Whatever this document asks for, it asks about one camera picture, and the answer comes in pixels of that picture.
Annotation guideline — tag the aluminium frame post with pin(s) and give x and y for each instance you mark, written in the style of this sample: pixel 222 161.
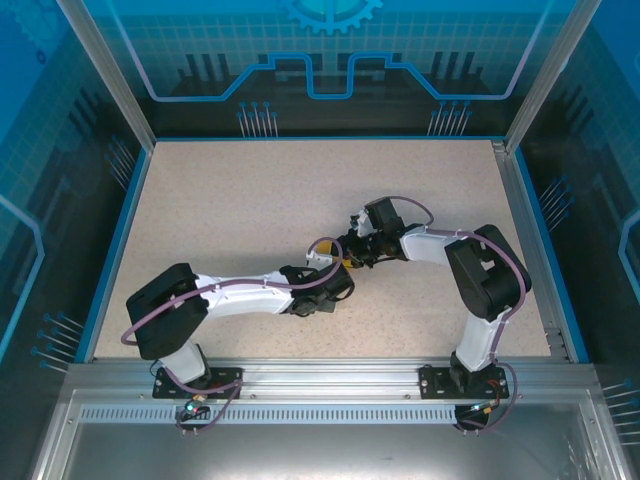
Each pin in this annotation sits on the aluminium frame post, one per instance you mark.
pixel 115 75
pixel 548 75

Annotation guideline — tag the long aluminium base rail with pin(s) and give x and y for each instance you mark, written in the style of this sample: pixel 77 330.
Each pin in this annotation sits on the long aluminium base rail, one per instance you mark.
pixel 330 377

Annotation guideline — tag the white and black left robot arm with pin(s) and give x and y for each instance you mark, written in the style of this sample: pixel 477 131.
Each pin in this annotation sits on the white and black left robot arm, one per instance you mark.
pixel 240 300

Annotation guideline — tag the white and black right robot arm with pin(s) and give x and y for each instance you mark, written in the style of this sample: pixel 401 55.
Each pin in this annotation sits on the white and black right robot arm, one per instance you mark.
pixel 425 245

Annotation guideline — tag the aluminium side rail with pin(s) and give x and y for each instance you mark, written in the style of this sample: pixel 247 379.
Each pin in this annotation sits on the aluminium side rail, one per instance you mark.
pixel 531 250

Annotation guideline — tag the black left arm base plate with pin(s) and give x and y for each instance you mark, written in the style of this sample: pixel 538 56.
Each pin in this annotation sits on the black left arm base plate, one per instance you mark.
pixel 225 375

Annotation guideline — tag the blue table edge strip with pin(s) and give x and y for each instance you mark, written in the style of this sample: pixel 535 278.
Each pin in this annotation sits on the blue table edge strip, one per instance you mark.
pixel 116 250
pixel 548 250

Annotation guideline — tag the metal bottom tray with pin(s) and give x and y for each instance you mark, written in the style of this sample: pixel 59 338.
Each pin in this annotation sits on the metal bottom tray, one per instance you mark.
pixel 320 455

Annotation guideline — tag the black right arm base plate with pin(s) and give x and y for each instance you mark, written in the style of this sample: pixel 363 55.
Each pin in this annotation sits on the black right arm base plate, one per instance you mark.
pixel 430 382

